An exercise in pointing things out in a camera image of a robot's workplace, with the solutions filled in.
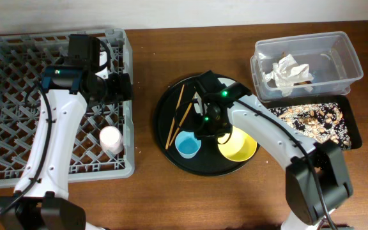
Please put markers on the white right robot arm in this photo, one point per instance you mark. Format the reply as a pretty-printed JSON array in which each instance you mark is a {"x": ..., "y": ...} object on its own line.
[{"x": 317, "y": 178}]

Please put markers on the blue plastic cup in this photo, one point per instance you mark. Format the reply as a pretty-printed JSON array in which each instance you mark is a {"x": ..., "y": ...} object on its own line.
[{"x": 187, "y": 144}]

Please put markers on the right wooden chopstick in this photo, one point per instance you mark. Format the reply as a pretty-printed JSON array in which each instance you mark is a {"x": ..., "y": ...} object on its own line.
[{"x": 172, "y": 135}]

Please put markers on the round black tray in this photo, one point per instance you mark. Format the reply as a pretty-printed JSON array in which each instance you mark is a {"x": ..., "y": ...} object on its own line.
[{"x": 171, "y": 107}]

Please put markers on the grey round plate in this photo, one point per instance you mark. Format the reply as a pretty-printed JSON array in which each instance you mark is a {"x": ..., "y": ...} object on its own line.
[{"x": 197, "y": 106}]

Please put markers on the rice and food scraps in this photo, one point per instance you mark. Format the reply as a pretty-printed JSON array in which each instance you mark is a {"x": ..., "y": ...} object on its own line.
[{"x": 320, "y": 121}]

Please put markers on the clear plastic bin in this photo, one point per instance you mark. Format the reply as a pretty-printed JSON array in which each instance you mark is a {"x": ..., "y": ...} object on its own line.
[{"x": 331, "y": 58}]

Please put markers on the black rectangular tray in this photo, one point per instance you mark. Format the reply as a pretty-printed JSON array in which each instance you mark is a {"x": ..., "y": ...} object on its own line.
[{"x": 342, "y": 102}]

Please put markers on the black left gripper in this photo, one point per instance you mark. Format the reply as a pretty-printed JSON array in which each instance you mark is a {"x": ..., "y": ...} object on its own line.
[{"x": 119, "y": 94}]

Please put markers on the grey plastic dishwasher rack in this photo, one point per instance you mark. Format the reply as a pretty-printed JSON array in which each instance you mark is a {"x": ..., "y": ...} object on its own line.
[{"x": 23, "y": 58}]

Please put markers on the white napkin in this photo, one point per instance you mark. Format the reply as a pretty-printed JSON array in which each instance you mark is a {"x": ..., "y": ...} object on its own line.
[{"x": 287, "y": 72}]

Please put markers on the yellow plastic bowl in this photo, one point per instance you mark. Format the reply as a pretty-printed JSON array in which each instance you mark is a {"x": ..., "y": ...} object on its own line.
[{"x": 237, "y": 146}]

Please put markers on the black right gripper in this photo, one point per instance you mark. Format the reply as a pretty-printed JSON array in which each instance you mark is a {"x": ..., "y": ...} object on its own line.
[{"x": 200, "y": 131}]

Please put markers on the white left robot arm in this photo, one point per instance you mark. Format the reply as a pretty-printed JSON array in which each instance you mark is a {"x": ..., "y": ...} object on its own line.
[{"x": 68, "y": 88}]

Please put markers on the pink plastic cup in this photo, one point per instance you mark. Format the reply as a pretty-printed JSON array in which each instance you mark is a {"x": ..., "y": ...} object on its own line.
[{"x": 111, "y": 140}]

